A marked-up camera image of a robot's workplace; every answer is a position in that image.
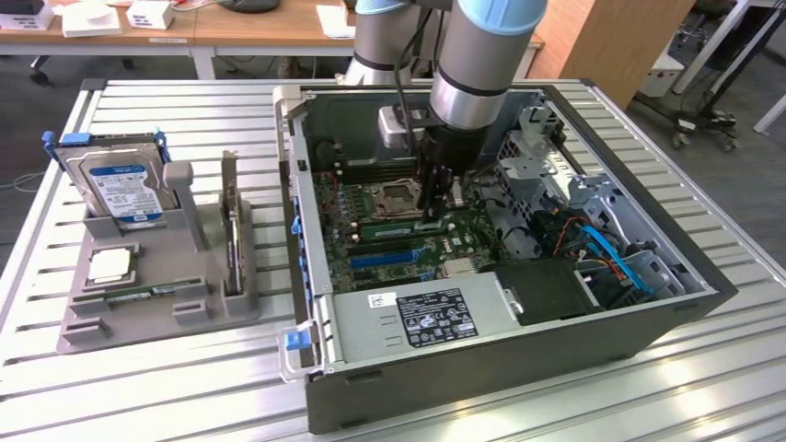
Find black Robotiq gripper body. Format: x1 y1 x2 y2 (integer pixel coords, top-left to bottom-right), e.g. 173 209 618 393
420 123 490 179

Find green RAM stick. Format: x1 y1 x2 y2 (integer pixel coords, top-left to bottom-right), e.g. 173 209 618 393
103 284 189 303
359 219 447 240

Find RAM slot black latches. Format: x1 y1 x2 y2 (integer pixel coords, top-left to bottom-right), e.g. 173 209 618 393
355 214 424 227
338 162 423 174

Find RAM slot white latches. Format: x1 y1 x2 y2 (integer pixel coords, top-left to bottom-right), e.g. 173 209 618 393
336 157 423 169

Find metal CPU socket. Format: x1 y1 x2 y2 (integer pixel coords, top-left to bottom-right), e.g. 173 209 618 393
362 178 424 218

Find green motherboard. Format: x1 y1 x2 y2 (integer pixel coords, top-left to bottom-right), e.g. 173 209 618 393
310 156 515 296

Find silver metal disk bay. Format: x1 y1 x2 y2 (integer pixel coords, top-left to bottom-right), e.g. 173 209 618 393
490 104 717 310

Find long black expansion slot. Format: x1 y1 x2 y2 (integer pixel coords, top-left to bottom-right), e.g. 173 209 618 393
346 242 408 259

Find silver chipset heatsink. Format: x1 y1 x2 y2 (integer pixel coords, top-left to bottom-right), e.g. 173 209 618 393
439 258 482 278

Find blue expansion slot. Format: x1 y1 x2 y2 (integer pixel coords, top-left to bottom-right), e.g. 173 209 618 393
348 243 431 271

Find black fan shroud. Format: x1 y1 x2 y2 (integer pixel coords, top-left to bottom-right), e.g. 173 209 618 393
494 257 600 326

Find silver power supply unit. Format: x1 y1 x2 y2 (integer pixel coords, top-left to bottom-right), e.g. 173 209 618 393
318 273 523 365

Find wooden cabinet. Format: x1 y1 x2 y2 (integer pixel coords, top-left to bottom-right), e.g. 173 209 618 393
527 0 699 111

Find graphics card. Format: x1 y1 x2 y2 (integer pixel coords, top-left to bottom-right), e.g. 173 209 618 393
219 147 248 297

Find white paper stack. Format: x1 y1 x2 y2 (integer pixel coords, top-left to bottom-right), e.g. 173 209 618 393
316 3 359 39

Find white box red button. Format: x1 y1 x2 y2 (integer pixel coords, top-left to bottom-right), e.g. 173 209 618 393
640 43 687 99

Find black wheeled stand base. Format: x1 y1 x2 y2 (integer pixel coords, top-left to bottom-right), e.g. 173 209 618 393
671 108 742 151

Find black open PC case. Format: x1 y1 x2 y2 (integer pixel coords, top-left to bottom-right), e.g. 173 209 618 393
271 82 741 436

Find grey parts rack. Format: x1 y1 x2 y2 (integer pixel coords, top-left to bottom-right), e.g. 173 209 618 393
55 158 263 355

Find black rounded desk device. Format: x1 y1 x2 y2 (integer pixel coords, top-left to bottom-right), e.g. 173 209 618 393
219 0 283 14

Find hard disk blue label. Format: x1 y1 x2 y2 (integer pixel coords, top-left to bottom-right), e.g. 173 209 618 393
53 140 171 231

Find silver CPU chip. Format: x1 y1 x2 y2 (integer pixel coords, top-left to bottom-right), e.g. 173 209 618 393
85 248 140 285

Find white labelled box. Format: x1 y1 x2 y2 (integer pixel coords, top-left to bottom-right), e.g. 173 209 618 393
125 0 177 31

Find blue disk caddy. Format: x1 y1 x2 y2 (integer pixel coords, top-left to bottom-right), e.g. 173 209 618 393
40 130 172 163

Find white flat carton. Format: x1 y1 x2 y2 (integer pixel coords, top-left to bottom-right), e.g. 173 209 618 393
60 2 123 39

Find black chair base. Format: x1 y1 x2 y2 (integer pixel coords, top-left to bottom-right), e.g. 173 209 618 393
28 54 137 87

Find white box black lid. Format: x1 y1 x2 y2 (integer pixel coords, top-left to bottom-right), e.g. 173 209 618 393
0 0 56 31

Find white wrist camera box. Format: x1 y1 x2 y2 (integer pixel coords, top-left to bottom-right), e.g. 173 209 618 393
378 105 428 149

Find black camera cable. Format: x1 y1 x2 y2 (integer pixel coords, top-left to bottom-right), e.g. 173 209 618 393
394 6 435 148

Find red wire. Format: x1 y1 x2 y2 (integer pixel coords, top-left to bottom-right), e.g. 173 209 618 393
551 216 628 282

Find blue flat data wire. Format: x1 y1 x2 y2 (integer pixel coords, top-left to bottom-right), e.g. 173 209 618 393
579 223 652 296

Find wooden desk white frame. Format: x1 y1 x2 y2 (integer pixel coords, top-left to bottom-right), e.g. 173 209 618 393
193 0 547 83
0 0 197 59

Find white table frame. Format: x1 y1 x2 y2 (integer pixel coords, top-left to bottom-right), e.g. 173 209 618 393
671 0 786 134

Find white floor cable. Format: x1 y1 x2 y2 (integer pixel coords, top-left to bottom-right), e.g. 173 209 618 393
0 170 45 192

